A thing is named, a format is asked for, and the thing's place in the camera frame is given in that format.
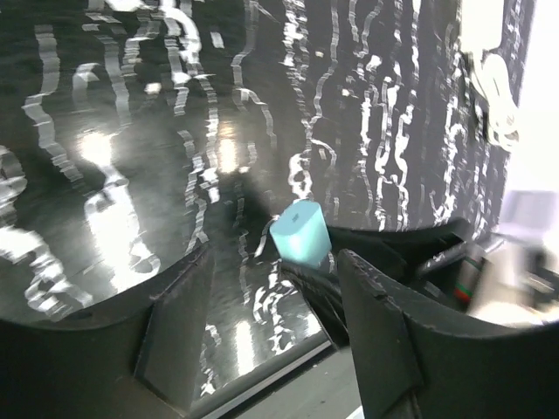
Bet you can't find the white power strip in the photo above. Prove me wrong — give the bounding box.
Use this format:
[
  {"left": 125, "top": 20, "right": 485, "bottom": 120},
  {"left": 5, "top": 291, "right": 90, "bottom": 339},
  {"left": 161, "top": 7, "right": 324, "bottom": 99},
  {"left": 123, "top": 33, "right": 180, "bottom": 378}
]
[{"left": 459, "top": 0, "right": 505, "bottom": 53}]

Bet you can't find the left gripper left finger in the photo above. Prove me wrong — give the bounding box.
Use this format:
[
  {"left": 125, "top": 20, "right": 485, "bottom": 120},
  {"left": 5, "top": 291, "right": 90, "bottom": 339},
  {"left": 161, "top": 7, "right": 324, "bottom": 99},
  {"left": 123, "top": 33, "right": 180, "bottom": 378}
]
[{"left": 1, "top": 245, "right": 215, "bottom": 418}]

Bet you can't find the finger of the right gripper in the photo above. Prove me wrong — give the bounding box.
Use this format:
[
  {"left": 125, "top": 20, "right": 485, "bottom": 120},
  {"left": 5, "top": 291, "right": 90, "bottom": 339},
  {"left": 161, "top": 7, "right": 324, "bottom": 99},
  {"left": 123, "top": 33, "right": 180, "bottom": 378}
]
[
  {"left": 328, "top": 218, "right": 473, "bottom": 269},
  {"left": 279, "top": 261, "right": 349, "bottom": 349}
]

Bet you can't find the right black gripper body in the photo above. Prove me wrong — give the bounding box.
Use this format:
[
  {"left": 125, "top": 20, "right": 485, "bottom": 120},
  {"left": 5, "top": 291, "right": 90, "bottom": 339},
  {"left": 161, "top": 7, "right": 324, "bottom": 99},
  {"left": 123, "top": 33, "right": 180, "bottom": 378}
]
[{"left": 410, "top": 237, "right": 487, "bottom": 310}]

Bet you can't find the white power strip cord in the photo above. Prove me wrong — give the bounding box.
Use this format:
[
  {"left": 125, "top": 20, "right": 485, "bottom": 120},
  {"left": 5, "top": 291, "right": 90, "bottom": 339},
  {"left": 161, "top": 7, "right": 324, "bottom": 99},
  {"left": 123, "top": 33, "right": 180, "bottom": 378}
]
[{"left": 469, "top": 50, "right": 521, "bottom": 148}]

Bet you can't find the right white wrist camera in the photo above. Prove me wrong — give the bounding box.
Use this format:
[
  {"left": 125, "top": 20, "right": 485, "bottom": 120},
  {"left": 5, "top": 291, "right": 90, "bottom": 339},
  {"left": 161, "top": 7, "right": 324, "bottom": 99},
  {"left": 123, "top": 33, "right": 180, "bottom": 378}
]
[{"left": 467, "top": 190, "right": 558, "bottom": 328}]

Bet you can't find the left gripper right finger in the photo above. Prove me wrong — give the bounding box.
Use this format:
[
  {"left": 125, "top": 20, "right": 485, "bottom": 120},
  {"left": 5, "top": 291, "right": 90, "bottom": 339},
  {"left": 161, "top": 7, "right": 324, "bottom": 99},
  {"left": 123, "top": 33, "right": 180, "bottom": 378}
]
[{"left": 338, "top": 250, "right": 558, "bottom": 418}]

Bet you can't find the mint plug adapter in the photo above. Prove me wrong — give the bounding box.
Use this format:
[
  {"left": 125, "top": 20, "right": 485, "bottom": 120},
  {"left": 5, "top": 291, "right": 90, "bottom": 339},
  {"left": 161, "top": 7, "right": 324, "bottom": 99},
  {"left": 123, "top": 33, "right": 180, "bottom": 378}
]
[{"left": 270, "top": 200, "right": 332, "bottom": 268}]

